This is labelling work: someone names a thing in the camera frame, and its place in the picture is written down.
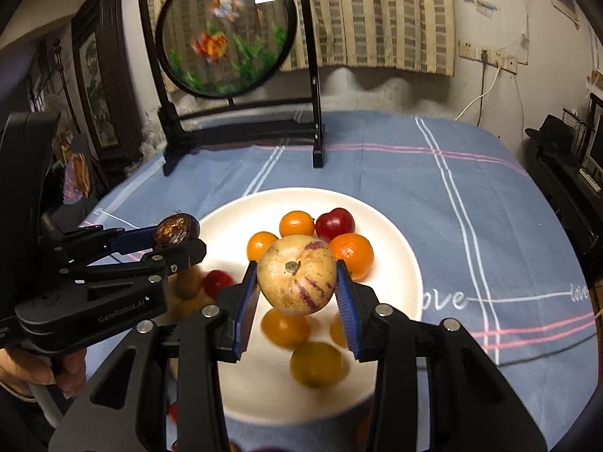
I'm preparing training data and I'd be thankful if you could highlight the medium orange mandarin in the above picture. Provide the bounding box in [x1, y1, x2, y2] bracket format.
[328, 233, 375, 281]

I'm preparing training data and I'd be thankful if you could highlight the red cherry tomato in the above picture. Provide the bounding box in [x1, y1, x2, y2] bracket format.
[202, 269, 235, 298]

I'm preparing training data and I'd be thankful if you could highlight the small orange tangerine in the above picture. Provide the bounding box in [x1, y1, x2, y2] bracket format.
[279, 210, 315, 238]

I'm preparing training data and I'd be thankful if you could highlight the person's left hand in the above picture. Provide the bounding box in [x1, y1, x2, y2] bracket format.
[0, 347, 89, 399]

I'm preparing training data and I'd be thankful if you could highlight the orange yellow persimmon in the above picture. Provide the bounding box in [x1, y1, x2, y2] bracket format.
[260, 308, 312, 349]

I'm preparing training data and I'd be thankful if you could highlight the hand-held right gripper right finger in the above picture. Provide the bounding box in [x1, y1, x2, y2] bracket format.
[332, 259, 549, 452]

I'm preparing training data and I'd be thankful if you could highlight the black side rack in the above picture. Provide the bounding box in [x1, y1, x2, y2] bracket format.
[525, 94, 603, 288]

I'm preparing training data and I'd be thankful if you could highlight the blue striped tablecloth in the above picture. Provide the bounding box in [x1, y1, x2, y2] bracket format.
[78, 110, 597, 452]

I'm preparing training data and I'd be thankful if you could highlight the white oval plate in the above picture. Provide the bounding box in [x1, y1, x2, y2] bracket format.
[155, 187, 425, 427]

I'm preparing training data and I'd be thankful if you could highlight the large dark water chestnut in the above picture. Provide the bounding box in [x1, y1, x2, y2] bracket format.
[155, 213, 201, 248]

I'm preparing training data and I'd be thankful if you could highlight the striped curtain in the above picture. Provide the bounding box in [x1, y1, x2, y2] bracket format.
[146, 0, 455, 76]

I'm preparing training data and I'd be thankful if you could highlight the round fish screen ornament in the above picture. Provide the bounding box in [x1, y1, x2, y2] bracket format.
[138, 0, 327, 177]

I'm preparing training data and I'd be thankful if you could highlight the dark red tomato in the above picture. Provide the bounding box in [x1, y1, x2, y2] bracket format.
[315, 207, 355, 244]

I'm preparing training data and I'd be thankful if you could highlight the white cable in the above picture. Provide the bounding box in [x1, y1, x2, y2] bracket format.
[455, 63, 502, 121]

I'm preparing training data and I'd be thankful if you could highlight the orange pink bag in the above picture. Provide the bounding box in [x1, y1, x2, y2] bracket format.
[63, 151, 93, 204]

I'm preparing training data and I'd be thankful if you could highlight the black hat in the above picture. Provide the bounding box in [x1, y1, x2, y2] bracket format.
[525, 114, 578, 165]

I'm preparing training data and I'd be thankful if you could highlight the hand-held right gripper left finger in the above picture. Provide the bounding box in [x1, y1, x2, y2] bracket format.
[47, 260, 262, 452]

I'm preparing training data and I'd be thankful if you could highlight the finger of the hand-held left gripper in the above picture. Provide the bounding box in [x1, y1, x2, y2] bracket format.
[61, 239, 208, 300]
[40, 225, 160, 265]

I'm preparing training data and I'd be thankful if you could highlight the small yellow green fruit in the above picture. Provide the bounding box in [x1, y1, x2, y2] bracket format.
[289, 341, 347, 389]

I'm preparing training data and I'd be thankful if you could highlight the striped pepino melon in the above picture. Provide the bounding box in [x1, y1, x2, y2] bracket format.
[257, 234, 338, 317]

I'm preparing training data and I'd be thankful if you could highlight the dark framed painting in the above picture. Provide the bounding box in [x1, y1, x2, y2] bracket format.
[70, 0, 144, 161]

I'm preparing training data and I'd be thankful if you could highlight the white wall socket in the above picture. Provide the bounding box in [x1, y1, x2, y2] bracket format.
[459, 40, 519, 73]

